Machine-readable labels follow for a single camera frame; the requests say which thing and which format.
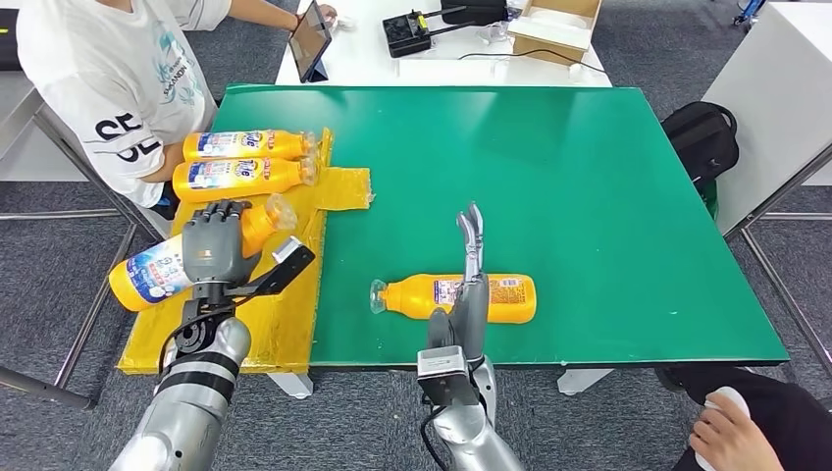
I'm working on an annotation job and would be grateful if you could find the person's hand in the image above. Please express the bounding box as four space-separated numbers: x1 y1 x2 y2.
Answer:
689 390 785 471

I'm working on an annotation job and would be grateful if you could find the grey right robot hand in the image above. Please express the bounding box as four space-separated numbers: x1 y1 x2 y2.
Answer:
425 202 491 367

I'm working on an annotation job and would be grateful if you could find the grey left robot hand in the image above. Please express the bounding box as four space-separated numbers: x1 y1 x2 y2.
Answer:
182 199 263 288

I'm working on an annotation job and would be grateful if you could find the orange detergent bottle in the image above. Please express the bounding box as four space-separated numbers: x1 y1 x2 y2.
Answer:
369 273 539 325
172 155 321 204
108 193 299 313
182 129 320 163

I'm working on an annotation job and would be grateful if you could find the black tablet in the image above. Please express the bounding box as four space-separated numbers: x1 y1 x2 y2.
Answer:
287 0 333 84

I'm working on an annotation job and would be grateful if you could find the white phone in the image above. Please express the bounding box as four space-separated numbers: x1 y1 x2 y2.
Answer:
695 387 754 471

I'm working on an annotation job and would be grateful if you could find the white table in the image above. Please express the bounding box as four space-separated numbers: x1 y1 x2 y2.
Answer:
276 0 613 89

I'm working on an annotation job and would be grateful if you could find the person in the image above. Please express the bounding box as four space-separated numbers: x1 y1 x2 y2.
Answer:
652 365 832 471
14 0 338 223

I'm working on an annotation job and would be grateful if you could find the black device with antennas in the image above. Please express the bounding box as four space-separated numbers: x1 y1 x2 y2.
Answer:
381 6 468 60

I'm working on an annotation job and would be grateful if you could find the yellow taped cardboard mat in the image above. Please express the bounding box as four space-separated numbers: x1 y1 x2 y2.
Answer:
117 127 373 377

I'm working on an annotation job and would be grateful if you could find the white table foot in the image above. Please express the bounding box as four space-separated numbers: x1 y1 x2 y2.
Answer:
557 369 615 396
267 371 315 400

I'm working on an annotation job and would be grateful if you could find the black bag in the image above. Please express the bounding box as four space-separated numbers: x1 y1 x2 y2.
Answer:
440 0 510 27

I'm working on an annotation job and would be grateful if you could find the open cardboard box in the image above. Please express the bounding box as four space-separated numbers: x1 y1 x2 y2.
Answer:
506 0 602 67

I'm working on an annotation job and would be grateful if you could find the black backpack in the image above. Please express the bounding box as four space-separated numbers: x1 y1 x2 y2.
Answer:
661 101 741 195

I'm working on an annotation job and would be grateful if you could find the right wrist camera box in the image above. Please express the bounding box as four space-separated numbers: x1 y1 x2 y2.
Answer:
417 345 481 407

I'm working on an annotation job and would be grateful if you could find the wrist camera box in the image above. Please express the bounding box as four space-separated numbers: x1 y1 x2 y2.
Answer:
224 235 317 300
417 345 481 407

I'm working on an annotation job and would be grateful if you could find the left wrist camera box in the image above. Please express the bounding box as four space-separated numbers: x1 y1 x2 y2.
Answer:
224 235 317 300

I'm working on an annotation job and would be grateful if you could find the black cable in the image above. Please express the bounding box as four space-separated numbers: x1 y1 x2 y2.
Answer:
457 49 607 74

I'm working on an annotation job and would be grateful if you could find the metal bench frame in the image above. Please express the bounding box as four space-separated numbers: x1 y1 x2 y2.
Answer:
0 71 164 412

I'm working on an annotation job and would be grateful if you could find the metal cabinet frame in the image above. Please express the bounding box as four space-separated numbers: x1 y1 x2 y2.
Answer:
721 143 832 382

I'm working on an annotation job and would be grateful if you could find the blue trolley frame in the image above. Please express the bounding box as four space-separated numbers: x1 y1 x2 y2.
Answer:
734 0 768 27

